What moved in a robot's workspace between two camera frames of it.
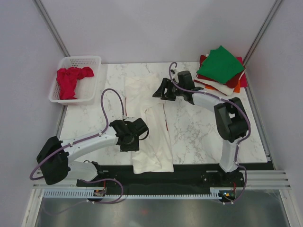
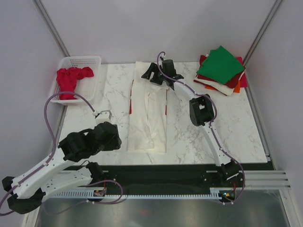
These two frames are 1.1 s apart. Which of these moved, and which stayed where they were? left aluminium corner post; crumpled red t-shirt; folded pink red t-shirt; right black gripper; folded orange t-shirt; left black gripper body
Moved: left black gripper body; right black gripper
Stayed: folded orange t-shirt; folded pink red t-shirt; left aluminium corner post; crumpled red t-shirt
